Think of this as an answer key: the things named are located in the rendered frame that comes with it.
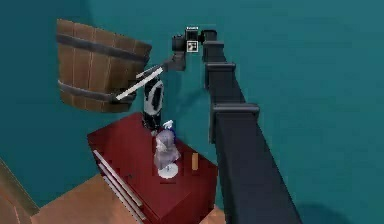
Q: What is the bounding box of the small orange block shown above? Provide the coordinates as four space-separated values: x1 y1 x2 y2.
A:
191 152 200 172

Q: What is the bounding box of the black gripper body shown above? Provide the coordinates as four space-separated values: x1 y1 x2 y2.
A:
162 33 188 72

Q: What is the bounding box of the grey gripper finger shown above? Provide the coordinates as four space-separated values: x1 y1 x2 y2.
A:
114 67 165 102
135 61 168 80

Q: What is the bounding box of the dark red chest of drawers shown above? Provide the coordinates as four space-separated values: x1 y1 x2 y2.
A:
87 111 219 224

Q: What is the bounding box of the blue spray bottle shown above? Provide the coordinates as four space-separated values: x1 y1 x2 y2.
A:
162 119 177 138

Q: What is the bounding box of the black and white vase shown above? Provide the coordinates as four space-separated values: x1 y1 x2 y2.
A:
141 73 166 133

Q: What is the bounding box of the brown wooden bucket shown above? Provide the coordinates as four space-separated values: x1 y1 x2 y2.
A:
55 18 154 114

